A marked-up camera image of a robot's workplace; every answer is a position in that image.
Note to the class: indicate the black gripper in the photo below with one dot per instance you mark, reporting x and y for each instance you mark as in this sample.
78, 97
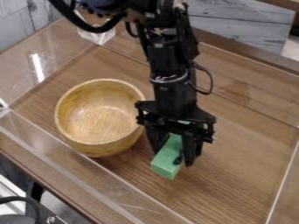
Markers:
172, 113

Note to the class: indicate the green rectangular block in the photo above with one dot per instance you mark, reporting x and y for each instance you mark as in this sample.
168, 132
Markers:
168, 158

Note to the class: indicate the brown wooden bowl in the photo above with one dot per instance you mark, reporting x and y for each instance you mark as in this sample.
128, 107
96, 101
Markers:
94, 117

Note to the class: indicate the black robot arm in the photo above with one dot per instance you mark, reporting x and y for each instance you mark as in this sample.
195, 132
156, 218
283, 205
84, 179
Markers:
158, 23

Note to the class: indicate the black table leg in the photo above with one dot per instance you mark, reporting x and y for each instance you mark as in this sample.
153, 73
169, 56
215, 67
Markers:
36, 191

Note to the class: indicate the clear acrylic tray wall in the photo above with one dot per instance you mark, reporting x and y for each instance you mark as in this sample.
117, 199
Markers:
90, 189

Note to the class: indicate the clear acrylic corner bracket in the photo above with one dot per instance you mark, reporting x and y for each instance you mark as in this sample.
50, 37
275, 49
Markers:
96, 38

